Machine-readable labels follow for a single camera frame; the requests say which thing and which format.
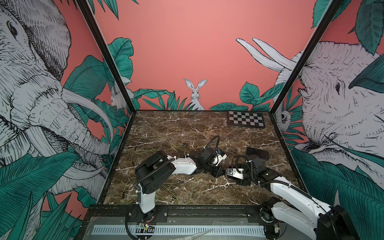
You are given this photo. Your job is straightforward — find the green wired earphones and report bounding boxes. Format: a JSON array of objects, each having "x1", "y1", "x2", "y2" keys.
[{"x1": 119, "y1": 167, "x2": 232, "y2": 205}]

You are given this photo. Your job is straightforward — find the black smartphone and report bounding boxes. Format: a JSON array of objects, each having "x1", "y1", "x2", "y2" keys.
[{"x1": 246, "y1": 147, "x2": 270, "y2": 161}]

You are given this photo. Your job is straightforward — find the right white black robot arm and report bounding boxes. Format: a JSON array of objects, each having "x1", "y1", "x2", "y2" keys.
[{"x1": 226, "y1": 155, "x2": 360, "y2": 240}]

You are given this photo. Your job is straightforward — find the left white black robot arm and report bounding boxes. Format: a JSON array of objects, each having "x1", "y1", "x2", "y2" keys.
[{"x1": 134, "y1": 136, "x2": 227, "y2": 214}]

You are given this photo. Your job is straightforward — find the black white checkerboard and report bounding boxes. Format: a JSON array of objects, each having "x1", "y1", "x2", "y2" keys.
[{"x1": 227, "y1": 111, "x2": 266, "y2": 129}]

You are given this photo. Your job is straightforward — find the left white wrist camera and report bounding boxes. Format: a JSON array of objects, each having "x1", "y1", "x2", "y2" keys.
[{"x1": 212, "y1": 152, "x2": 227, "y2": 166}]

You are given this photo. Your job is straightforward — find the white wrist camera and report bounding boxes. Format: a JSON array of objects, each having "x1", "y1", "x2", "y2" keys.
[
  {"x1": 212, "y1": 152, "x2": 227, "y2": 166},
  {"x1": 226, "y1": 168, "x2": 244, "y2": 180}
]

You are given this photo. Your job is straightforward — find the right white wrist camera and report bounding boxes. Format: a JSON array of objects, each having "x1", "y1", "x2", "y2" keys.
[{"x1": 226, "y1": 168, "x2": 244, "y2": 180}]

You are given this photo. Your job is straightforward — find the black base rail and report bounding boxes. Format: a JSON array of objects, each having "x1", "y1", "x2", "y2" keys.
[{"x1": 83, "y1": 204, "x2": 328, "y2": 224}]

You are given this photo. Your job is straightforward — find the white slotted cable duct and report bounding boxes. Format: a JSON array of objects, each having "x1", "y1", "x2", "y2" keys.
[{"x1": 91, "y1": 225, "x2": 265, "y2": 237}]

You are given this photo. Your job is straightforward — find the left black frame post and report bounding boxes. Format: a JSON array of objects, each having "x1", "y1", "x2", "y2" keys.
[{"x1": 76, "y1": 0, "x2": 136, "y2": 114}]

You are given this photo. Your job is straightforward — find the black frame post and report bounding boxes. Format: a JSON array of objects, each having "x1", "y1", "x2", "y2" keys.
[
  {"x1": 76, "y1": 0, "x2": 136, "y2": 114},
  {"x1": 269, "y1": 0, "x2": 343, "y2": 115}
]

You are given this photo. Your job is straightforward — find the right black frame post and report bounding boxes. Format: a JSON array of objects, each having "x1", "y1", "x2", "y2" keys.
[{"x1": 269, "y1": 0, "x2": 343, "y2": 115}]

